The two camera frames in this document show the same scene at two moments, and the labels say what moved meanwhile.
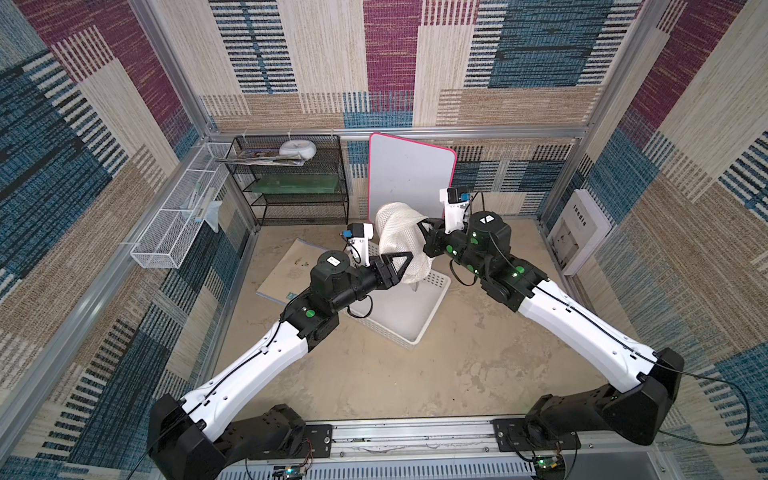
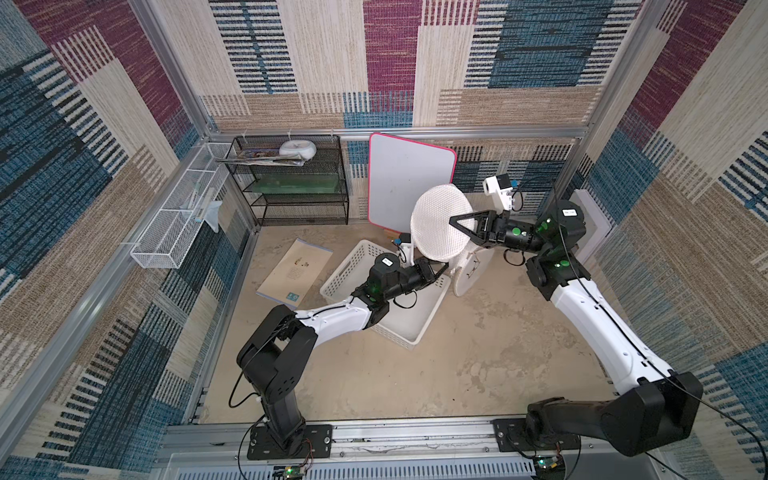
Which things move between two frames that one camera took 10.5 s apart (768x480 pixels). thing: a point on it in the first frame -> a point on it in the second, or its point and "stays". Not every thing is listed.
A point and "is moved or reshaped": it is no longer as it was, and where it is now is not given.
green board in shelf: [294, 183] stays
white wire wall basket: [168, 238] stays
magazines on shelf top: [264, 157] stays
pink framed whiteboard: [408, 172] stays
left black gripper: [386, 278] -> [422, 267]
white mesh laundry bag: [398, 231] is moved or reshaped
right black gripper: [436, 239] -> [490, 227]
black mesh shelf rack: [293, 179] stays
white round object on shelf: [304, 149] stays
